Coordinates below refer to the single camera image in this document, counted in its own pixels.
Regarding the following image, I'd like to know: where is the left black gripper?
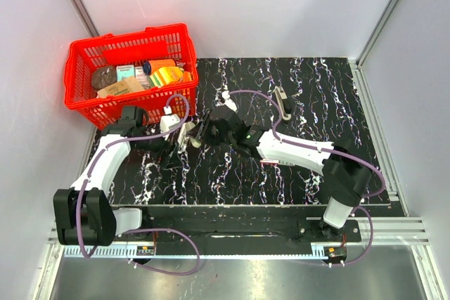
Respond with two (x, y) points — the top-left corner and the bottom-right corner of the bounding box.
(134, 124), (183, 169)

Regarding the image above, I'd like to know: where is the beige stapler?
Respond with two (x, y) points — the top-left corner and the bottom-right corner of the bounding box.
(176, 122), (202, 154)
(274, 86), (293, 123)

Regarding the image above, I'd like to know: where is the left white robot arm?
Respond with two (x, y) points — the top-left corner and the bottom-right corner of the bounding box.
(53, 106), (181, 247)

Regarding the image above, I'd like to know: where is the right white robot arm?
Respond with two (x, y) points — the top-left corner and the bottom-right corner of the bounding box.
(187, 105), (372, 241)

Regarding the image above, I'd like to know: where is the yellow green juice carton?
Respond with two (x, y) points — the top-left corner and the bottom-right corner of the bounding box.
(148, 66), (184, 88)

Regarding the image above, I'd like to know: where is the white red staple box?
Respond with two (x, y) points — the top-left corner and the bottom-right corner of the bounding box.
(260, 159), (295, 167)

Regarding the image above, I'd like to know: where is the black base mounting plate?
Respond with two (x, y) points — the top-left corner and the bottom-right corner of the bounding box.
(116, 205), (361, 256)

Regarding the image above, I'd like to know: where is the red plastic shopping basket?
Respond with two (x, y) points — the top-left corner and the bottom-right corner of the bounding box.
(63, 23), (199, 130)

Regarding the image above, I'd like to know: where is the orange cylindrical bottle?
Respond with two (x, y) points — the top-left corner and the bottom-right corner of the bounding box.
(142, 59), (176, 75)

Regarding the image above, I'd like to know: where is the brown cardboard box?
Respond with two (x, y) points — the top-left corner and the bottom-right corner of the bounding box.
(97, 77), (144, 98)

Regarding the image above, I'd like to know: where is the pink white small packet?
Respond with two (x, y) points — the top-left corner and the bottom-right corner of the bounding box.
(134, 66), (149, 88)

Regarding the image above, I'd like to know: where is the teal white small box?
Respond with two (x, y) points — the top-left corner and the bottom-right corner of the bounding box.
(116, 65), (135, 81)

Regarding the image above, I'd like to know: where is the brown round bread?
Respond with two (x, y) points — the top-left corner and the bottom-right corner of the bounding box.
(91, 65), (117, 91)

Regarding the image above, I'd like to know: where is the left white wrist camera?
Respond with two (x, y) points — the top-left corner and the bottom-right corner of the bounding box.
(160, 114), (181, 133)

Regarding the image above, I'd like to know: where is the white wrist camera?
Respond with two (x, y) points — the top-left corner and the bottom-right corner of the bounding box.
(160, 114), (181, 133)
(221, 91), (238, 112)

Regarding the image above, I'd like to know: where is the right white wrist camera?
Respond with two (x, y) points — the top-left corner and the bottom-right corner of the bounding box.
(221, 91), (238, 112)

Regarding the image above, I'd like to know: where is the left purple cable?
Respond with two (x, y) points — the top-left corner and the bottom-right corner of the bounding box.
(77, 93), (201, 276)

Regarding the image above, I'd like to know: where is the purple cable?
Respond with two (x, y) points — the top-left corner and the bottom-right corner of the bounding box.
(228, 89), (387, 267)
(77, 93), (201, 276)

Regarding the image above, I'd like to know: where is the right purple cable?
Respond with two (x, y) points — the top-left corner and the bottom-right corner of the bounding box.
(228, 89), (387, 267)

